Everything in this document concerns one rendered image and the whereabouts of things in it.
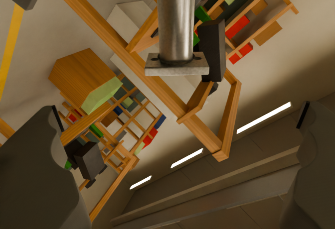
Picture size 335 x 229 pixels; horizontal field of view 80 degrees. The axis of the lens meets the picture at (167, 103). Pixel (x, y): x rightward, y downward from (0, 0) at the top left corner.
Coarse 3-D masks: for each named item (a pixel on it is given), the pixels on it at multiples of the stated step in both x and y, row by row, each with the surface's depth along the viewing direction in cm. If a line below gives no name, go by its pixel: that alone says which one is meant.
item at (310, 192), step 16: (304, 112) 10; (320, 112) 9; (304, 128) 10; (320, 128) 8; (304, 144) 8; (320, 144) 7; (304, 160) 8; (320, 160) 7; (304, 176) 6; (320, 176) 6; (288, 192) 7; (304, 192) 6; (320, 192) 6; (288, 208) 6; (304, 208) 5; (320, 208) 5; (288, 224) 6; (304, 224) 5; (320, 224) 5
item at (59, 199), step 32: (32, 128) 9; (0, 160) 7; (32, 160) 7; (64, 160) 9; (0, 192) 6; (32, 192) 6; (64, 192) 6; (0, 224) 5; (32, 224) 5; (64, 224) 5
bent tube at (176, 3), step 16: (160, 0) 15; (176, 0) 15; (192, 0) 15; (160, 16) 16; (176, 16) 15; (192, 16) 16; (160, 32) 17; (176, 32) 16; (192, 32) 17; (160, 48) 17; (176, 48) 16; (192, 48) 18; (160, 64) 17; (176, 64) 17; (192, 64) 17
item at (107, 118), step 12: (132, 96) 623; (72, 108) 461; (120, 108) 562; (144, 108) 685; (156, 108) 665; (72, 120) 494; (108, 120) 528; (120, 120) 590; (132, 120) 568; (156, 120) 618; (120, 132) 515; (132, 132) 595; (144, 132) 573; (156, 132) 603; (108, 144) 470; (144, 144) 549; (120, 156) 478; (132, 168) 499
